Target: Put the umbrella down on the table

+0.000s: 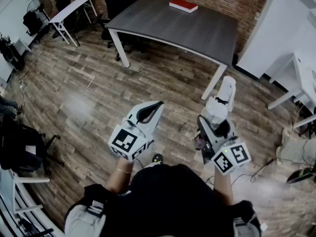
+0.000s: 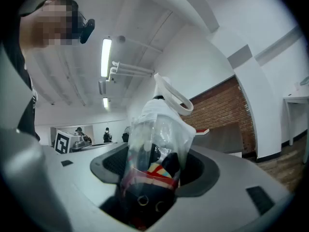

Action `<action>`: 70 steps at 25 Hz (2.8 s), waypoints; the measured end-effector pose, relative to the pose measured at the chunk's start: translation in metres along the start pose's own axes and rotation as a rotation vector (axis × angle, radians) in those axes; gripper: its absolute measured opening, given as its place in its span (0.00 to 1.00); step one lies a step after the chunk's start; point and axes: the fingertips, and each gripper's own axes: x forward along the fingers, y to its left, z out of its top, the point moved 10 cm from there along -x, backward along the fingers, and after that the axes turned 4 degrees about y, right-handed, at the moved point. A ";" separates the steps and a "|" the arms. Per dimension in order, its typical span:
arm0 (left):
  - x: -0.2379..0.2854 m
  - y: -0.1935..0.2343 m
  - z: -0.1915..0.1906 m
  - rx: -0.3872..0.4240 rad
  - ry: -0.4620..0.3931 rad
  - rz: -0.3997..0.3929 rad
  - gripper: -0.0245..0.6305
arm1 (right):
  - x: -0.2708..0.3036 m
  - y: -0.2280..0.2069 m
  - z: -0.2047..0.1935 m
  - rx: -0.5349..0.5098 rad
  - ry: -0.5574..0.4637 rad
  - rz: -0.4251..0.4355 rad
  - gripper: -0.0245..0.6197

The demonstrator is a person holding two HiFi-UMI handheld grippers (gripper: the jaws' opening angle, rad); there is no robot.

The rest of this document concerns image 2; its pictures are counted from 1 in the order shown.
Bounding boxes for black head-mounted camera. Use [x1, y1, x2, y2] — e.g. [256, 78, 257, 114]
[79, 18, 96, 44]

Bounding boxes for person's head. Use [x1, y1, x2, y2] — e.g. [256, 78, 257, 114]
[19, 0, 80, 49]

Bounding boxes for person's black shirt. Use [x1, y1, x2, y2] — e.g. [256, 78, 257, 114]
[4, 40, 41, 142]

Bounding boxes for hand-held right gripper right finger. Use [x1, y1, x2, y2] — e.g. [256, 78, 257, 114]
[149, 144, 294, 232]

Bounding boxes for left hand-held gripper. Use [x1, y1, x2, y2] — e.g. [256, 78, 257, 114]
[54, 129, 93, 155]

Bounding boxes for grey ceiling light fixture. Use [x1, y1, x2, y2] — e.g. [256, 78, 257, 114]
[98, 80, 107, 96]

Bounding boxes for long ceiling tube light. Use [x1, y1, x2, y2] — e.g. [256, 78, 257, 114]
[100, 38, 112, 78]

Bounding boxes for white metal-frame desk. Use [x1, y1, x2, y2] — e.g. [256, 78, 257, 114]
[282, 90, 309, 164]

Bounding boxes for dark grey table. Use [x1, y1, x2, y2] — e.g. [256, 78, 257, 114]
[180, 122, 244, 159]

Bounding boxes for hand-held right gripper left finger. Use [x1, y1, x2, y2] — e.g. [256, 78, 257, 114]
[0, 129, 136, 232]

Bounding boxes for white ceiling pipes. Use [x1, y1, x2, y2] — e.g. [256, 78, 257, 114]
[108, 60, 155, 81]

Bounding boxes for white umbrella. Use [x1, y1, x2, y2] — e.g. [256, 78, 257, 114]
[120, 72, 197, 230]

